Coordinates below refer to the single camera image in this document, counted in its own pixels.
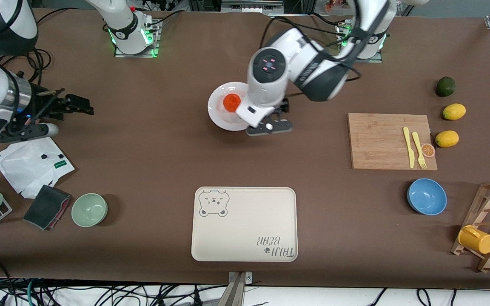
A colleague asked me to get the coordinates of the orange fruit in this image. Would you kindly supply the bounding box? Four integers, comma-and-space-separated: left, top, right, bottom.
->
222, 93, 242, 113

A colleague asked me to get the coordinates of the white round plate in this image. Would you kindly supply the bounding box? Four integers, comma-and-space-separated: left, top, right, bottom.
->
208, 82, 254, 131

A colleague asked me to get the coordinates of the white plastic bag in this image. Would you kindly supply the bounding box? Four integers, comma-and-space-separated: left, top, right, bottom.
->
0, 137, 75, 199

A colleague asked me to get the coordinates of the light green bowl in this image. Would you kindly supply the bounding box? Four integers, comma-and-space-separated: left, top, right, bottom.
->
71, 193, 108, 228

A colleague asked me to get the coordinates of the dark grey folded cloth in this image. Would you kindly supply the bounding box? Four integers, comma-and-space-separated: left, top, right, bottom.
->
23, 184, 72, 231

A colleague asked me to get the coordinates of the wooden cutting board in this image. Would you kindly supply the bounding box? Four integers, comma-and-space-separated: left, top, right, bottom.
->
347, 113, 438, 170

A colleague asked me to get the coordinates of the cream bear print tray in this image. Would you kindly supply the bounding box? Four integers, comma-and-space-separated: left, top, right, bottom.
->
191, 187, 299, 262

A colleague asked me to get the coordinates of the yellow plastic knife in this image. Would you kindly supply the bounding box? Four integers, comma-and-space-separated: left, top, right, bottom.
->
403, 127, 415, 169

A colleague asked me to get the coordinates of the yellow plastic fork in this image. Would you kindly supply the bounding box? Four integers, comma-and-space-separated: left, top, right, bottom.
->
412, 131, 428, 170

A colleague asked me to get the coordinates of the dark green lime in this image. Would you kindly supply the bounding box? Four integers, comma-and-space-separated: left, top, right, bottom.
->
436, 76, 456, 97

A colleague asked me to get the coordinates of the yellow lemon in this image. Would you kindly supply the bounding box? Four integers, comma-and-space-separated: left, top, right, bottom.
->
442, 103, 467, 120
435, 130, 459, 148

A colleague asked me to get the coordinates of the blue bowl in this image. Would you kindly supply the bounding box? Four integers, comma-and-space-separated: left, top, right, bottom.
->
407, 178, 447, 216

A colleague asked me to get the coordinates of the yellow mug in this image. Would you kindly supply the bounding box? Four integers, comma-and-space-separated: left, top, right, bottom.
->
458, 225, 490, 255

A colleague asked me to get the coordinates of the wooden mug rack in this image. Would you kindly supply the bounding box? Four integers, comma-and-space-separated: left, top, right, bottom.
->
450, 180, 490, 273

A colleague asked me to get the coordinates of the coiled black cable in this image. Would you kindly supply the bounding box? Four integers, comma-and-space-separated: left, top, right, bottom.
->
0, 8, 80, 85

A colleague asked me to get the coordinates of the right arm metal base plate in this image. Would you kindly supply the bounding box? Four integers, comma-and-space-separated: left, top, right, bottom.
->
114, 19, 161, 58

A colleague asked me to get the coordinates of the metal frame rail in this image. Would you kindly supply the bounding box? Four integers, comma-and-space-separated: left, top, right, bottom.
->
221, 0, 285, 13

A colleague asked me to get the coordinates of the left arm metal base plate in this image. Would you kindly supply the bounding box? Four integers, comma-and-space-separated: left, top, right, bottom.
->
338, 21, 384, 63

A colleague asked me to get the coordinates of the metal table bracket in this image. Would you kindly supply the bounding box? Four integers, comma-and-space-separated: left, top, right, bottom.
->
217, 271, 254, 306

